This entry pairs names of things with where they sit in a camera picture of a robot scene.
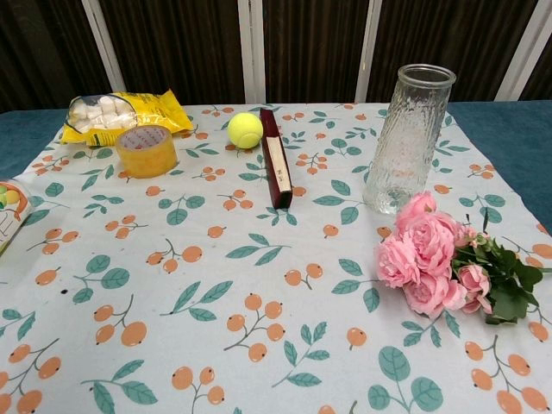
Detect pink rose bouquet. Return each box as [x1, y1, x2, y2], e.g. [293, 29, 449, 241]
[377, 191, 552, 325]

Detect textured clear glass vase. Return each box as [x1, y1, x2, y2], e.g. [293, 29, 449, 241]
[362, 63, 457, 216]

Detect long dark red box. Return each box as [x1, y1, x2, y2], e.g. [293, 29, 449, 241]
[260, 108, 294, 211]

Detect floral print tablecloth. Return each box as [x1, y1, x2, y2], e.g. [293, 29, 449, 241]
[0, 102, 552, 414]

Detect yellow tennis ball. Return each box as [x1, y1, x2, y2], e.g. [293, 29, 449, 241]
[227, 112, 264, 151]

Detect clear packing tape roll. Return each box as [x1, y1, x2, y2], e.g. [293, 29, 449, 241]
[115, 125, 179, 179]

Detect yellow marshmallow bag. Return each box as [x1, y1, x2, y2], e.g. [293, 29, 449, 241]
[59, 89, 194, 148]

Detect clear bottle with printed label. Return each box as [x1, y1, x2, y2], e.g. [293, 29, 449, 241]
[0, 179, 38, 256]

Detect white partition post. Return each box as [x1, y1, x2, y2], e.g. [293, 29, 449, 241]
[354, 0, 386, 104]
[493, 0, 552, 103]
[238, 0, 267, 104]
[80, 0, 127, 94]

